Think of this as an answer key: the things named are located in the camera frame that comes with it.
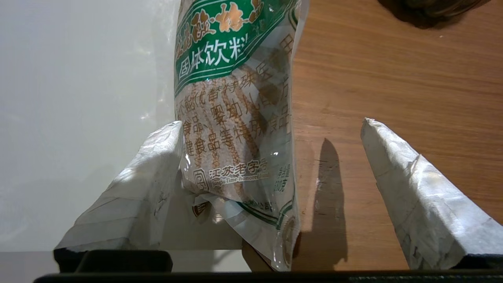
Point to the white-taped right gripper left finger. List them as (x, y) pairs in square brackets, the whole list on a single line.
[(133, 196)]

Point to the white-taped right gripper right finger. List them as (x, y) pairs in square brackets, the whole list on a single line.
[(424, 204)]

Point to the glossy white cabinet body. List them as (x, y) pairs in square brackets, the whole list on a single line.
[(78, 118)]

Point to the green printed snack bag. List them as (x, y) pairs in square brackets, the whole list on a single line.
[(235, 118)]

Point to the brown wooden desk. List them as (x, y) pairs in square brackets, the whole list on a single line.
[(393, 78)]

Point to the dark glass jar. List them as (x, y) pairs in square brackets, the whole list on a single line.
[(440, 6)]

